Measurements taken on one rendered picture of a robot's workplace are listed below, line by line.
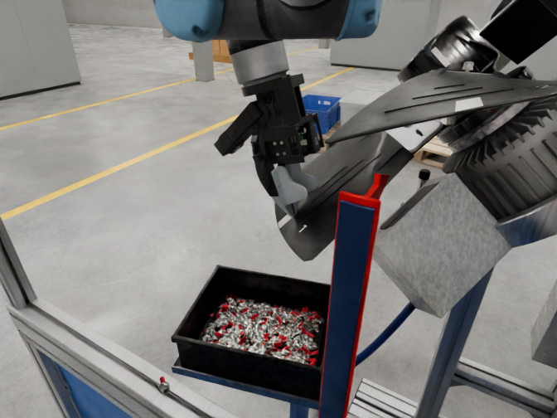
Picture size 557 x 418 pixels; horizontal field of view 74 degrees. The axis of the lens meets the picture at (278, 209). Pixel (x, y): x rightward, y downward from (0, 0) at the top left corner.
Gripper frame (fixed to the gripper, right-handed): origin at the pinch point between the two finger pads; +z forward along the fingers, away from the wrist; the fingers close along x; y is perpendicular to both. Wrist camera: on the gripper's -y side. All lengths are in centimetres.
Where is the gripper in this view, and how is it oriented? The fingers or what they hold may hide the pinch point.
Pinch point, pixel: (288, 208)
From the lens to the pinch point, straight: 60.0
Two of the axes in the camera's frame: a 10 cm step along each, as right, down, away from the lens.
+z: 2.6, 9.0, 3.6
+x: 5.0, -4.4, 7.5
